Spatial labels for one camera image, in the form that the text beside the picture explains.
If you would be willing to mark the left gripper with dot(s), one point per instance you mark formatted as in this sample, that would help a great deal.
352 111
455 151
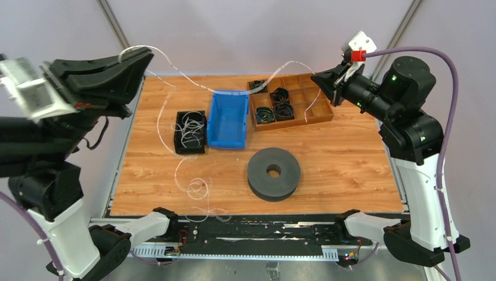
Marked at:
107 78

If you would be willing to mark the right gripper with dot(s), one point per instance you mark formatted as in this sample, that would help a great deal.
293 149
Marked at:
333 89

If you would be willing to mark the dark grey cable spool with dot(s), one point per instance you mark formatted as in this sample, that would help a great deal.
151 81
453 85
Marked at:
273 174

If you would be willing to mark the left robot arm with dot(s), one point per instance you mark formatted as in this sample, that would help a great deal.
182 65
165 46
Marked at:
46 191

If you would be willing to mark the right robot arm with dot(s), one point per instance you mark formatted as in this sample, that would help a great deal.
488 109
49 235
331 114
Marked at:
414 141

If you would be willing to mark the rolled tie orange pattern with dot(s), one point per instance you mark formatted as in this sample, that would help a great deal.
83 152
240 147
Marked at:
279 95

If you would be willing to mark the rolled tie dark floral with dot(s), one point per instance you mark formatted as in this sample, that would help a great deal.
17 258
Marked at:
283 111

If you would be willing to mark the wooden compartment tray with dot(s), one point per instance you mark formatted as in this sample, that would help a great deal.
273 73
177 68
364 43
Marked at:
310 105

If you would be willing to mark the rolled tie yellow green front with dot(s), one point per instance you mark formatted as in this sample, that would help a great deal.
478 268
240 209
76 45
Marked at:
264 115

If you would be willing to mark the rolled tie green pattern back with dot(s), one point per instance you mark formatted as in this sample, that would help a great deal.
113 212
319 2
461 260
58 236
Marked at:
258 86

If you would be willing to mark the black plastic bin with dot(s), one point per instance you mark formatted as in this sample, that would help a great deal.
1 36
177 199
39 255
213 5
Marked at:
190 132

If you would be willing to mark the blue plastic bin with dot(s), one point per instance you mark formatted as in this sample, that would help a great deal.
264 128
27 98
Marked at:
227 121

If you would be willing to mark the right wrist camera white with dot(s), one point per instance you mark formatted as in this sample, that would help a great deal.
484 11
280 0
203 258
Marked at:
357 46

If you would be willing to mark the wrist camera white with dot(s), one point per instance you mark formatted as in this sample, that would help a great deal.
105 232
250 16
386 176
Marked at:
357 46
34 94

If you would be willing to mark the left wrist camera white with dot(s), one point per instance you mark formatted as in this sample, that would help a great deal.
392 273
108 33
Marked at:
34 94

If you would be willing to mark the aluminium frame rail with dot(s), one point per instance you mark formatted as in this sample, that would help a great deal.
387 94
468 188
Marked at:
170 246

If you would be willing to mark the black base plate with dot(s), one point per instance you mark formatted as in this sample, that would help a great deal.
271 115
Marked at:
266 235

